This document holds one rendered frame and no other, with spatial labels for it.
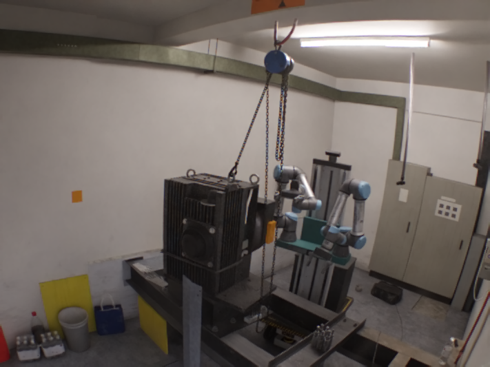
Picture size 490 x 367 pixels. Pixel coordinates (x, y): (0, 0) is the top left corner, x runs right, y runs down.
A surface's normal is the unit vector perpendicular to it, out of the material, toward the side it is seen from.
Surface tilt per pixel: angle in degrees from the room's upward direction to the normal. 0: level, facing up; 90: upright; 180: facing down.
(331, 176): 90
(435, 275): 90
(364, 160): 90
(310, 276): 90
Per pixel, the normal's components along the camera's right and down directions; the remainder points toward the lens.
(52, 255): 0.69, 0.22
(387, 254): -0.72, 0.09
